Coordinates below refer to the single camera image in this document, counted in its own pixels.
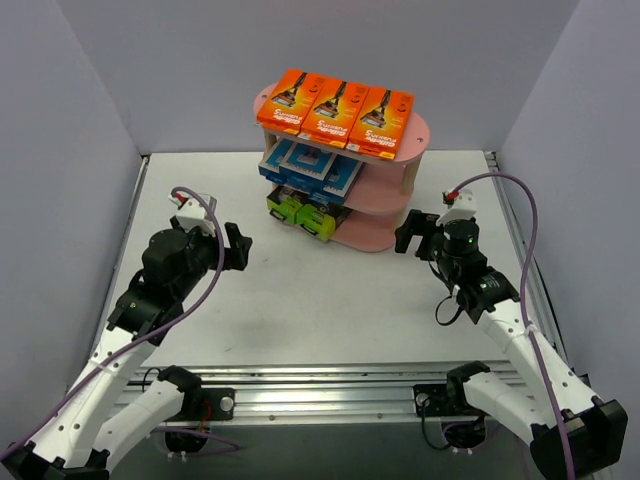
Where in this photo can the small orange razor box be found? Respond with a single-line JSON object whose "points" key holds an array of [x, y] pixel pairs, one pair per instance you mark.
{"points": [[379, 126]]}

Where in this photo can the black green razor box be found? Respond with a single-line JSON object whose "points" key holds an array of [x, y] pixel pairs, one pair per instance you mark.
{"points": [[284, 203], [321, 221]]}

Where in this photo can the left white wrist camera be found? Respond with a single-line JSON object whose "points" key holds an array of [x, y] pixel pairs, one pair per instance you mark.
{"points": [[191, 214]]}

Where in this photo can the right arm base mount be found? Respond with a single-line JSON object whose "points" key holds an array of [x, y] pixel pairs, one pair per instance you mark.
{"points": [[466, 431]]}

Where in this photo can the blue razor box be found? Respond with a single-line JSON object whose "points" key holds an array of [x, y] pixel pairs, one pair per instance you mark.
{"points": [[306, 166], [269, 167], [337, 185]]}

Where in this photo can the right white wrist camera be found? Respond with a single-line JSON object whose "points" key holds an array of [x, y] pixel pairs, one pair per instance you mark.
{"points": [[461, 205]]}

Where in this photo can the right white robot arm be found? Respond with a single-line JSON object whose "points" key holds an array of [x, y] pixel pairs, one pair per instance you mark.
{"points": [[570, 431]]}

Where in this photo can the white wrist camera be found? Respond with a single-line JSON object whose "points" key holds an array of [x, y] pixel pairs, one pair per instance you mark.
{"points": [[461, 205], [191, 214]]}

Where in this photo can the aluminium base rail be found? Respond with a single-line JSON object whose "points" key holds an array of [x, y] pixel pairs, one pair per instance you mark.
{"points": [[344, 394]]}

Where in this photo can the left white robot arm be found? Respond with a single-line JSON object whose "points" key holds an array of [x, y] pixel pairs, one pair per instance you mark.
{"points": [[83, 440]]}

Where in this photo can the pink three-tier shelf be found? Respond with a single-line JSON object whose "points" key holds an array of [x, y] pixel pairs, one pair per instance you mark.
{"points": [[380, 195]]}

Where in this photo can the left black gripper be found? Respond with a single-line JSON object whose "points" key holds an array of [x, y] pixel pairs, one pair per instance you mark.
{"points": [[222, 251]]}

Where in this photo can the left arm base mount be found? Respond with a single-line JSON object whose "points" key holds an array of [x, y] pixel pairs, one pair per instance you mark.
{"points": [[189, 429]]}

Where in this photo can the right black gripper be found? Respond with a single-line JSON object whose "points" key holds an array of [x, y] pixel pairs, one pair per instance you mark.
{"points": [[426, 240]]}

